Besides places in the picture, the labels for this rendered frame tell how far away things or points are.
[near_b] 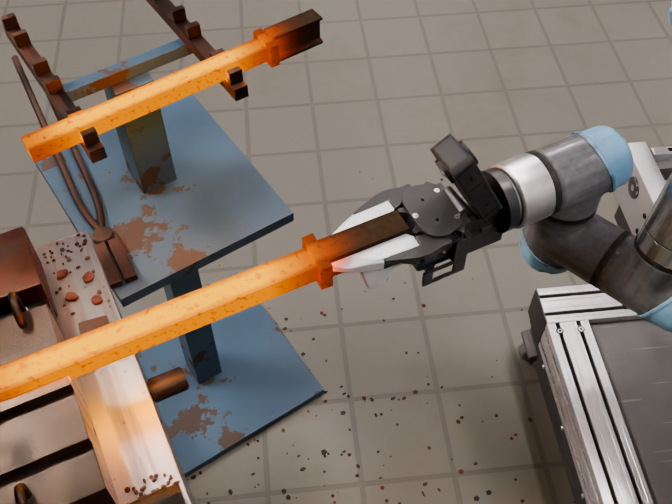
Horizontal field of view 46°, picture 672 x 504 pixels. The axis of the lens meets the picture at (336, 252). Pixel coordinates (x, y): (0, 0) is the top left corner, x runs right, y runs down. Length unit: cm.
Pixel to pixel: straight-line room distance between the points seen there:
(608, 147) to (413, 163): 141
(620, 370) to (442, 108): 107
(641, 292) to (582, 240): 9
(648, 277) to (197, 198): 71
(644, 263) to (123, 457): 58
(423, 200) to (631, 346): 101
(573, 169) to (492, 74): 173
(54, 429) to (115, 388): 11
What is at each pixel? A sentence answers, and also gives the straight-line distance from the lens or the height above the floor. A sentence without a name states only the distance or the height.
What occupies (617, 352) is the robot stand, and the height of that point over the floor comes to 21.
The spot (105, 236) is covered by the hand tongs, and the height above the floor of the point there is 68.
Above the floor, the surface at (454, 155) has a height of 110.
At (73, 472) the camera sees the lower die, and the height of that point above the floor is 98.
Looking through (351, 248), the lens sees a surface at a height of 102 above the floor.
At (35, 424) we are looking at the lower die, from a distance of 75.
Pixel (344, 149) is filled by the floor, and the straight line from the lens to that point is 231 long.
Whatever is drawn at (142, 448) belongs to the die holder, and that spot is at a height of 91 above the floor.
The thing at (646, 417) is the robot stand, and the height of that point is 21.
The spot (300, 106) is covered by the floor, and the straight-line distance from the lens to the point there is 244.
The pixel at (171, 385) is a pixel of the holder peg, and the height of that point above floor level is 88.
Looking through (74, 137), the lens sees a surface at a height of 93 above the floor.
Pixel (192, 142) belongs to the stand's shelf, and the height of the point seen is 67.
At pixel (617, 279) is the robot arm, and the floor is 90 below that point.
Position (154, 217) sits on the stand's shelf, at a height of 67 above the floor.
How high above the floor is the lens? 163
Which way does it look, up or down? 52 degrees down
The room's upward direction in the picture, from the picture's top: straight up
